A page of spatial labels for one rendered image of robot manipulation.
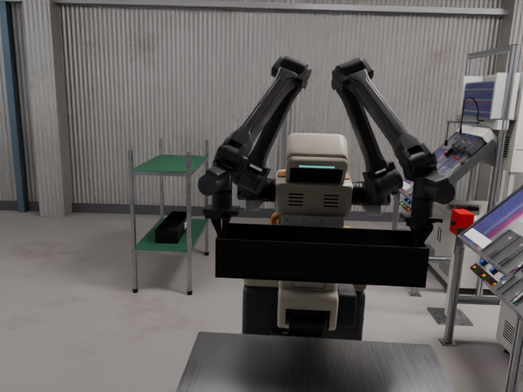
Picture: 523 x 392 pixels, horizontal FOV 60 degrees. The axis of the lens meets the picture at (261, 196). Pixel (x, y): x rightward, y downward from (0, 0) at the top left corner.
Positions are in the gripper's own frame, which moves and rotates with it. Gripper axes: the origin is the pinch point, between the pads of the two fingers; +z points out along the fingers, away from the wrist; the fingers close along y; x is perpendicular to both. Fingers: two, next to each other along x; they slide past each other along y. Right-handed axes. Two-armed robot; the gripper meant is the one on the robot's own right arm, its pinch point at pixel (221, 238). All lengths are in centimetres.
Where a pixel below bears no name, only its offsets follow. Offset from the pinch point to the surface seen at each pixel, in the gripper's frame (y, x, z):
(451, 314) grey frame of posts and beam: 125, 142, 86
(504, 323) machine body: 155, 134, 86
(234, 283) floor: -19, 219, 106
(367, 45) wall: 106, 424, -109
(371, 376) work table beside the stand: 43, -18, 30
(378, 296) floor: 95, 208, 105
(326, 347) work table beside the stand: 32.2, -4.5, 30.1
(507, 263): 128, 89, 33
